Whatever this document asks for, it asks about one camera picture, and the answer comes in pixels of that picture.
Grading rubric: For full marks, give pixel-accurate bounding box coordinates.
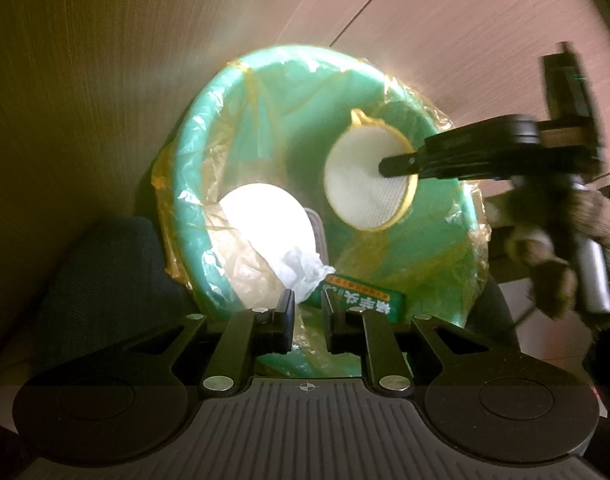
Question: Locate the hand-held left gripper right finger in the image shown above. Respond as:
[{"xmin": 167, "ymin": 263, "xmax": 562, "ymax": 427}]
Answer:
[{"xmin": 321, "ymin": 287, "xmax": 487, "ymax": 399}]

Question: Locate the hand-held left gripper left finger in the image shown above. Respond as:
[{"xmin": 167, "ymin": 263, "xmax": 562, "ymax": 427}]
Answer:
[{"xmin": 120, "ymin": 289, "xmax": 297, "ymax": 397}]

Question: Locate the person's right hand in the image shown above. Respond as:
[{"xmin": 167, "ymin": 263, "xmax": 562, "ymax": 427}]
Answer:
[{"xmin": 485, "ymin": 177, "xmax": 610, "ymax": 333}]

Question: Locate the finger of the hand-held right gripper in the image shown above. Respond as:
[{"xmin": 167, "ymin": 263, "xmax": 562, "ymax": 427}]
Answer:
[{"xmin": 378, "ymin": 114, "xmax": 542, "ymax": 182}]

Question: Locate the green plastic trash bin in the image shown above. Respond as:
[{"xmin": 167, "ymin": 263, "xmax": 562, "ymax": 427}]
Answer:
[{"xmin": 177, "ymin": 46, "xmax": 489, "ymax": 379}]

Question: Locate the green trash bin with liner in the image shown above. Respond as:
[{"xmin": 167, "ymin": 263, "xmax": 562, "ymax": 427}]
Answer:
[{"xmin": 149, "ymin": 42, "xmax": 494, "ymax": 379}]

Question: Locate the green snack packet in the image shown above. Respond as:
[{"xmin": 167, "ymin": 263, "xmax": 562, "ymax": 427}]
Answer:
[{"xmin": 312, "ymin": 273, "xmax": 407, "ymax": 324}]

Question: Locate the yellow rimmed round lid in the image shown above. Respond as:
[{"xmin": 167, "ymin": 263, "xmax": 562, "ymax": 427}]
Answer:
[{"xmin": 323, "ymin": 108, "xmax": 419, "ymax": 233}]

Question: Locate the white tissue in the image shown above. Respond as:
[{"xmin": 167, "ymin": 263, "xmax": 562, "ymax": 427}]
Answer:
[{"xmin": 270, "ymin": 247, "xmax": 337, "ymax": 307}]

